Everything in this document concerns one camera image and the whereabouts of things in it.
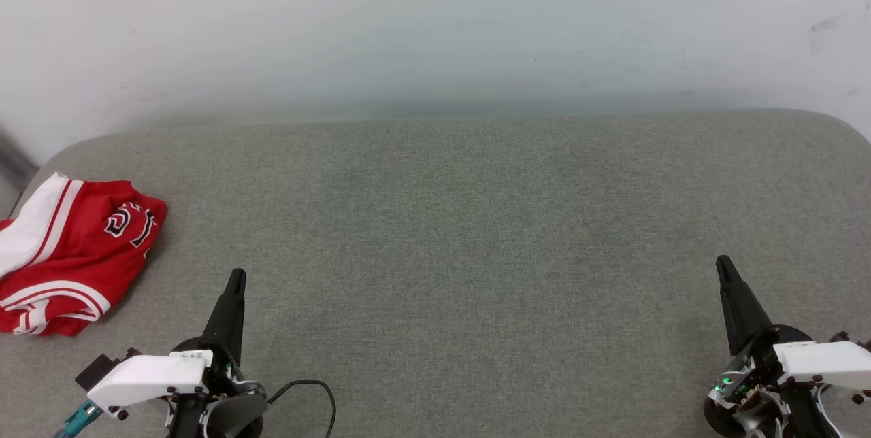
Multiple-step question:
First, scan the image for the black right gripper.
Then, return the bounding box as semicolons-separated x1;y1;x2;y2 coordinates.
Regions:
703;255;844;438

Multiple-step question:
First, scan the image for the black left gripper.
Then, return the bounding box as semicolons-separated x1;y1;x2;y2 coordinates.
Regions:
167;268;269;438

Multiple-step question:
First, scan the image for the red white basketball jersey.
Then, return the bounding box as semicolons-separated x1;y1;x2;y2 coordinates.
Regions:
0;171;168;338

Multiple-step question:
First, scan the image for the grey fabric sofa seat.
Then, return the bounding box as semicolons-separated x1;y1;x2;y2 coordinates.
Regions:
0;108;871;438

